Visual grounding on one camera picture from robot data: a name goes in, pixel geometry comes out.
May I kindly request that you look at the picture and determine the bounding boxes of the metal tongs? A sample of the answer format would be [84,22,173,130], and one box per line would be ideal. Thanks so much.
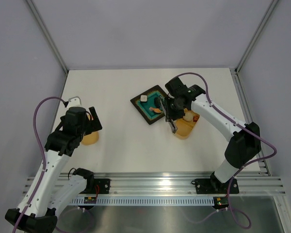
[159,96,178,134]

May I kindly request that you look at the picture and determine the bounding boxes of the orange lunch box lid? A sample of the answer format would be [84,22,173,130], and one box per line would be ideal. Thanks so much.
[81,124,99,146]

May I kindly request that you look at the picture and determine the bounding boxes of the white rice ball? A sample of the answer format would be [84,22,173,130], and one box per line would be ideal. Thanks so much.
[183,111,194,122]

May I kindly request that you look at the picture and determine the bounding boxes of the grilled salmon slice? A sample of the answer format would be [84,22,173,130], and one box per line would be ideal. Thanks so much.
[149,107,162,114]

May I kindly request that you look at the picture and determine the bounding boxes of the orange lunch box base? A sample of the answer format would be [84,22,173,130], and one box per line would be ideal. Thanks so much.
[175,111,200,140]

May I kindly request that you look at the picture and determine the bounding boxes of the white tofu cube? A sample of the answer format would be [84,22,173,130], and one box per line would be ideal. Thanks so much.
[140,95,147,102]

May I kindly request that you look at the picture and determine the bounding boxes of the black seaweed piece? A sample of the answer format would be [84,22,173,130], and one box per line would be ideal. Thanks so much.
[154,96,164,109]

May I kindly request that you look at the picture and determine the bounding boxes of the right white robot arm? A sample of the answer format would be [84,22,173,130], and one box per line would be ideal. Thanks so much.
[161,84,261,192]

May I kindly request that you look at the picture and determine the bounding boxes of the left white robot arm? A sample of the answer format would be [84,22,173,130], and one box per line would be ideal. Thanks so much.
[5,106,102,233]

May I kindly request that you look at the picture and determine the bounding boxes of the square teal black plate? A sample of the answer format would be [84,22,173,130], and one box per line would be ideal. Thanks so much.
[130,85,167,125]

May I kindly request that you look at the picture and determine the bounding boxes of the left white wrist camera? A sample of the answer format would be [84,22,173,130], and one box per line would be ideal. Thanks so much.
[67,96,82,108]

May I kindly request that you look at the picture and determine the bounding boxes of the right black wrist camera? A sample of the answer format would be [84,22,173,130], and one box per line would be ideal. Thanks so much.
[165,77,188,97]

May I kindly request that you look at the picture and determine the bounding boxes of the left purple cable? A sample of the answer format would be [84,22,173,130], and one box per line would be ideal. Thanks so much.
[11,96,95,233]

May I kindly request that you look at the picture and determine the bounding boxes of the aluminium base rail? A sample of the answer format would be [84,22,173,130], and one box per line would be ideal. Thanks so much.
[94,172,286,196]

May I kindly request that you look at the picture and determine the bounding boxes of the white slotted cable duct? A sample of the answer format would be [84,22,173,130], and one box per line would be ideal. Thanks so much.
[68,197,214,206]

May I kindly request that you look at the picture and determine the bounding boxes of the left aluminium frame post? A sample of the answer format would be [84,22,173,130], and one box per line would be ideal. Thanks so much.
[24,0,69,77]

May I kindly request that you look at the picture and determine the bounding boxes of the aluminium frame post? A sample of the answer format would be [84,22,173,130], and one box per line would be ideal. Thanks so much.
[234,0,281,75]
[24,0,69,77]

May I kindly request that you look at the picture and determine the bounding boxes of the right aluminium frame post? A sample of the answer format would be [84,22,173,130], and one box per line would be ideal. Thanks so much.
[234,0,281,75]

